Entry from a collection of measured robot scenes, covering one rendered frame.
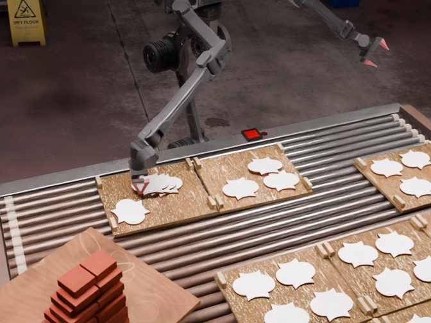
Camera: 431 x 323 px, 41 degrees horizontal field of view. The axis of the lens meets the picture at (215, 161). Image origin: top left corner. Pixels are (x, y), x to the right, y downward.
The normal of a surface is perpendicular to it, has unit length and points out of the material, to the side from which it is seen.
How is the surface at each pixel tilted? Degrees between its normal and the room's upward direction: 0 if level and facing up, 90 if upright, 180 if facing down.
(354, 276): 0
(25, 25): 78
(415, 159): 0
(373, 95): 0
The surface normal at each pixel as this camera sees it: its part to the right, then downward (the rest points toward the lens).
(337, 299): 0.04, -0.80
